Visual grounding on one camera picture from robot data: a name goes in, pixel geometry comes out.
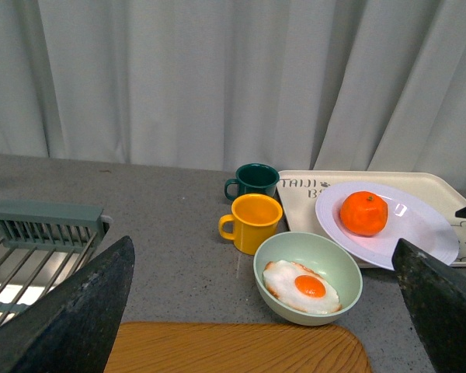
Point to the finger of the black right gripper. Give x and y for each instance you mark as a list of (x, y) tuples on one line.
[(435, 296)]

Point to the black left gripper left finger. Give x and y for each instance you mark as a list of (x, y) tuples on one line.
[(74, 326)]

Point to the white round plate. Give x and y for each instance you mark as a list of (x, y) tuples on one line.
[(408, 217)]

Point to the orange mandarin fruit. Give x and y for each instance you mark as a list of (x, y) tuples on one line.
[(364, 213)]

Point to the wooden cutting board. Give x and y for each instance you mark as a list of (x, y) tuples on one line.
[(214, 347)]

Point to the green sink drying rack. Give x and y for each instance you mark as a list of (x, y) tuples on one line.
[(41, 245)]

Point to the light green bowl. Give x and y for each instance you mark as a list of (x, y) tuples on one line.
[(318, 254)]

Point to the white curtain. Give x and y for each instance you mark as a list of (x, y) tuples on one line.
[(323, 85)]

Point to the fake fried egg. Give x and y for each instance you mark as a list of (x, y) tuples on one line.
[(300, 288)]

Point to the beige bear serving tray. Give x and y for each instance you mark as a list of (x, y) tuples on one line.
[(299, 190)]

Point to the yellow mug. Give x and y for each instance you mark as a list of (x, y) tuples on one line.
[(253, 219)]

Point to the dark green mug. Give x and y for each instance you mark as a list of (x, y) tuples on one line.
[(252, 178)]

